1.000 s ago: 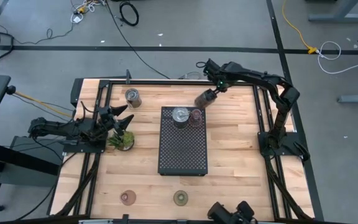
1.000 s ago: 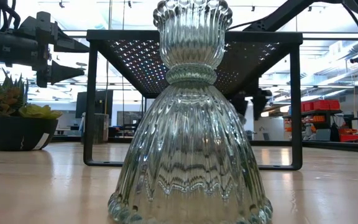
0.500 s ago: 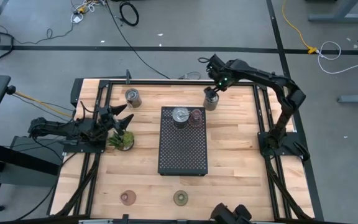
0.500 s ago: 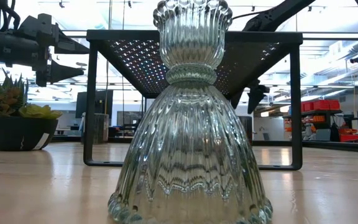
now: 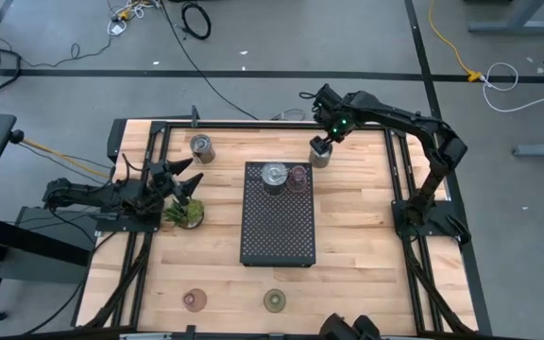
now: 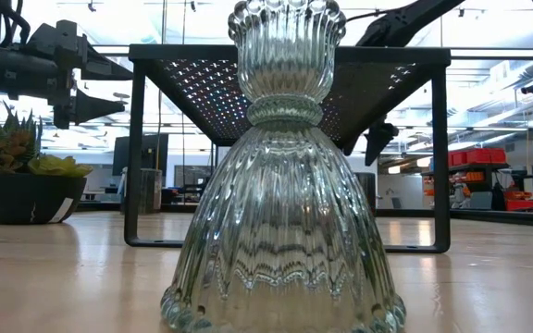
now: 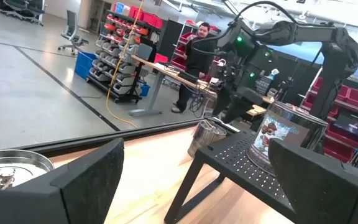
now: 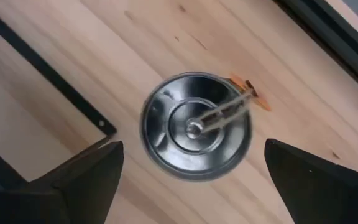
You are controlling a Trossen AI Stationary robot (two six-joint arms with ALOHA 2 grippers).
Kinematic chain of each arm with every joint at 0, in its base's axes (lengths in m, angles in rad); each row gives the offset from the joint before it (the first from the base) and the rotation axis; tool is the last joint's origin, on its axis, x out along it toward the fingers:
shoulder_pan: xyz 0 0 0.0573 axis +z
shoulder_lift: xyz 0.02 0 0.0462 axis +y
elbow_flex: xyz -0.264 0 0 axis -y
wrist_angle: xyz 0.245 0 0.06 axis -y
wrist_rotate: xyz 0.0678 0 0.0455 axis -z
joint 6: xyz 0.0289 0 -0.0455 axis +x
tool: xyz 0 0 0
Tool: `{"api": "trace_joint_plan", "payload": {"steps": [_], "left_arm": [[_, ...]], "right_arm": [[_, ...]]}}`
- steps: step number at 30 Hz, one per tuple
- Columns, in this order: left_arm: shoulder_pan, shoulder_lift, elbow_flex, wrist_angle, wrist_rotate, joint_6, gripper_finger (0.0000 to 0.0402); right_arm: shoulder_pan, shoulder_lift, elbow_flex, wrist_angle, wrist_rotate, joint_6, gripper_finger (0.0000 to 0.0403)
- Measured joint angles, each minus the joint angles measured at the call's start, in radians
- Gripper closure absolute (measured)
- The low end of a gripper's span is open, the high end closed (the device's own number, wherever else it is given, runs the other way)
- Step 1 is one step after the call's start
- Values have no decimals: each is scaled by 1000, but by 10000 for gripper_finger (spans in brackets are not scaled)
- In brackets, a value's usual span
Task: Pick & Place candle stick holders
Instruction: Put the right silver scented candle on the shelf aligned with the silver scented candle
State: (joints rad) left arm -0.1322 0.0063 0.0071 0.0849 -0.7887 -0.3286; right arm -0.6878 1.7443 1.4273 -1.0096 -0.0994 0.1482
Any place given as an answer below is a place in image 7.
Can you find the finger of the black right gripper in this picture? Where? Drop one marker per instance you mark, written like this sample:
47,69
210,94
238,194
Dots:
222,101
244,101

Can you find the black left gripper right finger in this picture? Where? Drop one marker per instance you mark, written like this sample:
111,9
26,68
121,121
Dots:
322,193

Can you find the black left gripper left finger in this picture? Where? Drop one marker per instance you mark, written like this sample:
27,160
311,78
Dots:
73,193

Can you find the candle tin with orange tag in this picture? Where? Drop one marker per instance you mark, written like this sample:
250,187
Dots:
205,140

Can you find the candle tin with picture label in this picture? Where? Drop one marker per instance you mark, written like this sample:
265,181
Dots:
284,133

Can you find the candle tin with brown label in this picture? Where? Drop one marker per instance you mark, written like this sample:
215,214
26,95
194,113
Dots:
17,161

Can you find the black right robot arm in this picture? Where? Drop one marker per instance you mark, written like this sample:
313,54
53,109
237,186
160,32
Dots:
315,34

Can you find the spray bottle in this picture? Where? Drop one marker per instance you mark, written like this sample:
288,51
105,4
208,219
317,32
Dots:
273,74

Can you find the person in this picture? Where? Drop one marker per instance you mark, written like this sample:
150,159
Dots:
197,53

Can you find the black perforated metal shelf riser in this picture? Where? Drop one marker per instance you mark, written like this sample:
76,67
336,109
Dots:
228,155

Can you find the wooden workbench with grey legs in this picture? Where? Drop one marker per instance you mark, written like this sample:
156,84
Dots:
160,70

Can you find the small blue bucket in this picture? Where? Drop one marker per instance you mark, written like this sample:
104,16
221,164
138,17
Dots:
145,90

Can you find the parts rack with grey bins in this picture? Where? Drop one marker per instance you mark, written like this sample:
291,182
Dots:
120,68

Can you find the blue plastic crate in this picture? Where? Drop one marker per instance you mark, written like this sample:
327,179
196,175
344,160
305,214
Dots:
84,63

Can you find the grey office chair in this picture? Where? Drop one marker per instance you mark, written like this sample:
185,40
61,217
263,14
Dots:
71,31

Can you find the black aluminium table frame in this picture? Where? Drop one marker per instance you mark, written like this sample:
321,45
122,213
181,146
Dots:
104,135

